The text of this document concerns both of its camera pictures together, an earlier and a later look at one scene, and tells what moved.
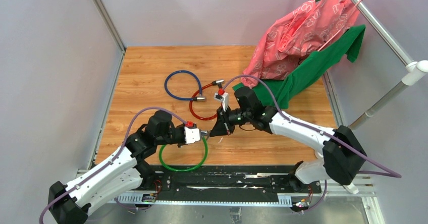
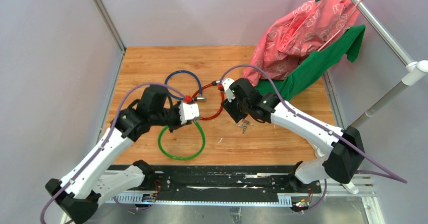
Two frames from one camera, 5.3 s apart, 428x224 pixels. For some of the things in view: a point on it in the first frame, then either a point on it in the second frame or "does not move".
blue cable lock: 197,99 does not move
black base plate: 219,179 does not move
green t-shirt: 284,93 does not move
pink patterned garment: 279,49 does not move
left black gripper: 181,126 to 174,126
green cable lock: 167,168 to 184,158
